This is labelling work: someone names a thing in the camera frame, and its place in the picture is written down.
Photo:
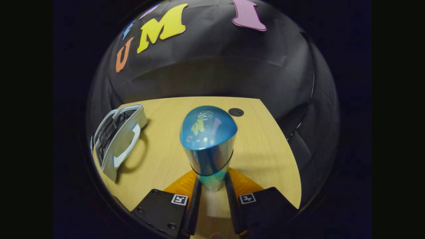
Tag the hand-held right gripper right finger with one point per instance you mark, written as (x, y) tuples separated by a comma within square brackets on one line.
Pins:
[(232, 205)]

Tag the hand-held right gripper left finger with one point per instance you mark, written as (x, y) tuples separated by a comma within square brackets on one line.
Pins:
[(196, 205)]

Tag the blue glass skin care bottle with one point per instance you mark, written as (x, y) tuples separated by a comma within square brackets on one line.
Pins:
[(209, 146)]

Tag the light blue suitcase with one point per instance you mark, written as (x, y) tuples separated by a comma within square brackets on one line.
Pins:
[(114, 146)]

